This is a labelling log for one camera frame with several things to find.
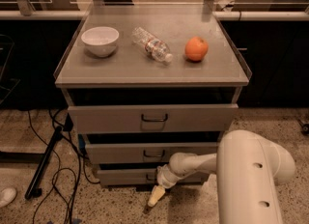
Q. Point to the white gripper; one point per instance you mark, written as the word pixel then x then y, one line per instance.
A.
pixel 164 179

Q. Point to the grey drawer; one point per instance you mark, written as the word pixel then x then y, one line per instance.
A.
pixel 150 110
pixel 118 148
pixel 128 174

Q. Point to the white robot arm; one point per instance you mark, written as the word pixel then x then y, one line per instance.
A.
pixel 248 167

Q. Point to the grey drawer cabinet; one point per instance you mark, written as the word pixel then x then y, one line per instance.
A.
pixel 129 66

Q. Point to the black metal bar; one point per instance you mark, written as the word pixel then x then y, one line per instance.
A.
pixel 32 190

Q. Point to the clear plastic water bottle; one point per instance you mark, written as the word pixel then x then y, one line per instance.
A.
pixel 156 48

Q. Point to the orange fruit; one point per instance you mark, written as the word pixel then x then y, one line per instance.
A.
pixel 196 49

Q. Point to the white shoe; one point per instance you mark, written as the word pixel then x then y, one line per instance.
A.
pixel 7 195

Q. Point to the white ceramic bowl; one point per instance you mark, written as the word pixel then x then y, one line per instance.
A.
pixel 101 41

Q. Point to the black caster wheel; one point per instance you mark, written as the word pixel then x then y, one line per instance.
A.
pixel 304 127

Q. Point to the white horizontal rail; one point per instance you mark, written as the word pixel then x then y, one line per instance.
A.
pixel 225 16

